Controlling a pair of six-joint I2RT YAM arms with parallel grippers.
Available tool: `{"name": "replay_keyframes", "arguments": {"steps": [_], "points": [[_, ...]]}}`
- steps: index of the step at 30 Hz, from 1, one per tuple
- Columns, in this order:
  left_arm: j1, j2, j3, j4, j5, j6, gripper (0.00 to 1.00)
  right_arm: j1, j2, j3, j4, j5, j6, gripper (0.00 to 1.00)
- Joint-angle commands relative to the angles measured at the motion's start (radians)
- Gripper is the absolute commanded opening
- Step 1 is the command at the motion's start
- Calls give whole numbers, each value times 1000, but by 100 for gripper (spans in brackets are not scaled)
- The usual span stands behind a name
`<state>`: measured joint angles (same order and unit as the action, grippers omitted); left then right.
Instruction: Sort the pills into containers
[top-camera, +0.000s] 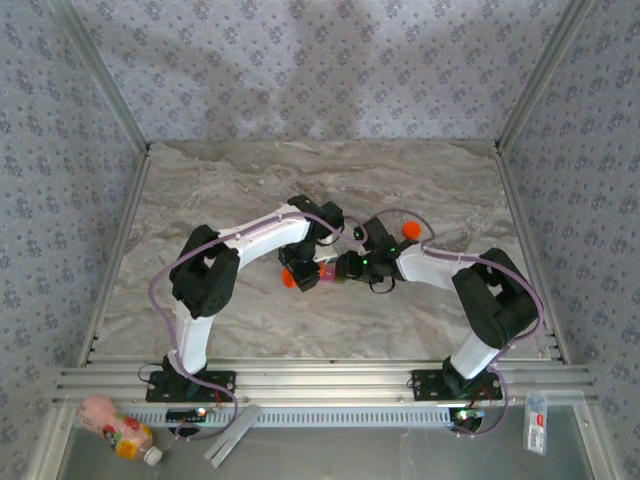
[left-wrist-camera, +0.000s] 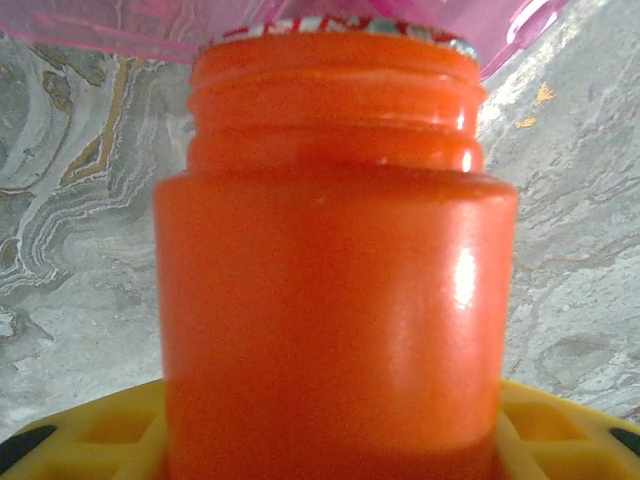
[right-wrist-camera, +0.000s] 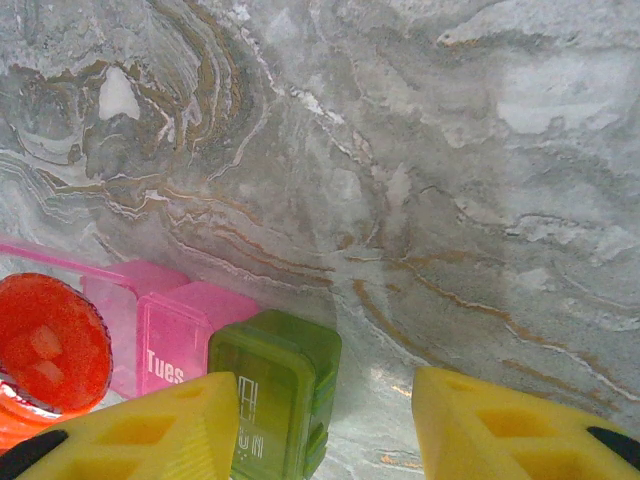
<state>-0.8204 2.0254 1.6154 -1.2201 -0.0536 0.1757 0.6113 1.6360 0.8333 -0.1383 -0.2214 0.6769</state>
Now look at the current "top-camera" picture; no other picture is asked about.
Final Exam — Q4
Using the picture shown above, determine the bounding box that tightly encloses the small circuit board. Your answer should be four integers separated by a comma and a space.
166, 407, 209, 424
448, 407, 487, 434

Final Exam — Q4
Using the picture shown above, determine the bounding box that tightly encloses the right aluminium corner post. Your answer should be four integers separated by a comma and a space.
494, 0, 596, 156

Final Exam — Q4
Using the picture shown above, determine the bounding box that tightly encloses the left small circuit board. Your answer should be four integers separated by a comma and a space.
166, 407, 209, 424

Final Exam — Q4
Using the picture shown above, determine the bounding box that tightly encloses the clear plastic package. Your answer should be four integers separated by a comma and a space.
522, 392, 549, 456

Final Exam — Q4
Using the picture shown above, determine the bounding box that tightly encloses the right aluminium side rail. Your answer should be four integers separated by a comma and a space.
494, 144, 571, 364

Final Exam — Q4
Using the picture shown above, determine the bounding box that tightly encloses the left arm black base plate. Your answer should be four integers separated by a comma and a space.
145, 369, 237, 404

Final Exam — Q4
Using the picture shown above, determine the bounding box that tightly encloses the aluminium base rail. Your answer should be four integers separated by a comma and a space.
52, 357, 599, 406

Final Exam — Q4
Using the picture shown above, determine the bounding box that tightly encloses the grey metal bracket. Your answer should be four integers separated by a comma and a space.
202, 403, 262, 467

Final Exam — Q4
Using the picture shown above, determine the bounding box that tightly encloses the left aluminium side rail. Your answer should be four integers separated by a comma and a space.
77, 147, 154, 366

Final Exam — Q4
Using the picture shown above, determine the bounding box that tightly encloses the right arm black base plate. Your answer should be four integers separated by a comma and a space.
410, 368, 504, 401

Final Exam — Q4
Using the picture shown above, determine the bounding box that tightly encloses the pink drink bottle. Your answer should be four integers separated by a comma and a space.
74, 394, 165, 467

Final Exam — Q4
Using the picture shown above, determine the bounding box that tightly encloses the aluminium corner post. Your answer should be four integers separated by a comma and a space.
47, 0, 152, 154
494, 0, 596, 156

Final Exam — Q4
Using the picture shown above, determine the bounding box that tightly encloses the aluminium side rail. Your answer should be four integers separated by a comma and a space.
77, 147, 154, 366
494, 144, 571, 364

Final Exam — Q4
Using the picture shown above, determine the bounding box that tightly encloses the right small circuit board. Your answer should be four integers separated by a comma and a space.
448, 407, 487, 434

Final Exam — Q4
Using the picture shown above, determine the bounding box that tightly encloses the left aluminium corner post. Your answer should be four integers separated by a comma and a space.
47, 0, 152, 154

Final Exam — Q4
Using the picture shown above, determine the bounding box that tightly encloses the pink green pill organizer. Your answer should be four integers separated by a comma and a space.
318, 264, 347, 287

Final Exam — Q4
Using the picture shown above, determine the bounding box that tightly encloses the slotted grey cable duct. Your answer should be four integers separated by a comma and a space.
122, 404, 454, 429

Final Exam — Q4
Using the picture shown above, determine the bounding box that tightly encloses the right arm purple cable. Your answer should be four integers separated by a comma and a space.
349, 207, 546, 441

